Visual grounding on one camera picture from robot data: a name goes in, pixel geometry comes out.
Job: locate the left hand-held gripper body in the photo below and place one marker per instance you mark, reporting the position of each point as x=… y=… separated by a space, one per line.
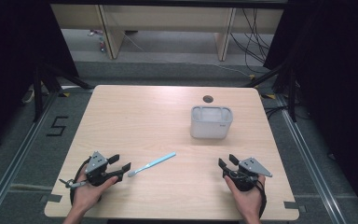
x=97 y=163

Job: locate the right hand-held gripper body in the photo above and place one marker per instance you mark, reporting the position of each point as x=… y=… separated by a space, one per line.
x=248 y=174

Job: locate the light blue toothbrush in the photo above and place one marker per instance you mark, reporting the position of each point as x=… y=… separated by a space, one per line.
x=151 y=164

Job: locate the white plastic holder box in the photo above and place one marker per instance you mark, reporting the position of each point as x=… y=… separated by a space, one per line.
x=210 y=127

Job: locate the person's right hand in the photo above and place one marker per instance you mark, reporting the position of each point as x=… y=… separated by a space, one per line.
x=248 y=199

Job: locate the person's left hand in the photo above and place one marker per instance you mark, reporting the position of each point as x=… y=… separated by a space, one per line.
x=88 y=194

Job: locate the black tape strip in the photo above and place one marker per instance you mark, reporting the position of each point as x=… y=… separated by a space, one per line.
x=51 y=198
x=293 y=206

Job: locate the dark round table grommet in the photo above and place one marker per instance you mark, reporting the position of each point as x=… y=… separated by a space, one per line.
x=208 y=99

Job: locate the yellow floor tape piece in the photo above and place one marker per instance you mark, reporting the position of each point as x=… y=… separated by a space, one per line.
x=64 y=94
x=268 y=96

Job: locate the black metal stand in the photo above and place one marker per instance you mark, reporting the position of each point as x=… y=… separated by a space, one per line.
x=292 y=93
x=38 y=93

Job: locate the small colourful floor objects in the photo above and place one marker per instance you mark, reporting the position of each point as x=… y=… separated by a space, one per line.
x=101 y=43

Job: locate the black curtain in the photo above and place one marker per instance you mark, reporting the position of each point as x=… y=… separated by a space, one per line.
x=12 y=62
x=338 y=93

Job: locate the beige wooden desk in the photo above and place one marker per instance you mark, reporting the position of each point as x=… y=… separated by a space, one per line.
x=167 y=18

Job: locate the aluminium floor rail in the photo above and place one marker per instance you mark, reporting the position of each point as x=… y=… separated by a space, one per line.
x=307 y=155
x=15 y=155

